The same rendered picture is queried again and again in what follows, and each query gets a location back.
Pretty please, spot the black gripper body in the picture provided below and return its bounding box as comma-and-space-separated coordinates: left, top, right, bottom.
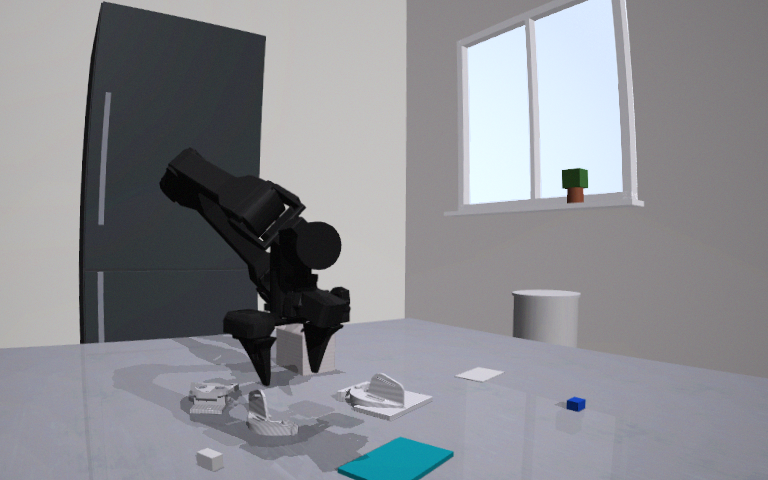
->
223, 267, 318, 339

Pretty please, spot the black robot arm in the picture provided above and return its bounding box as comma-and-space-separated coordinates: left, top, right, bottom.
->
159, 147, 351, 328

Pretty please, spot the small blue block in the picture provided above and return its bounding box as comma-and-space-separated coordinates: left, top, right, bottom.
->
567, 397, 585, 412

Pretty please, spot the teal flat rectangular plate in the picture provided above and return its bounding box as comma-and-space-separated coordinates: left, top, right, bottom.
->
338, 437, 454, 480

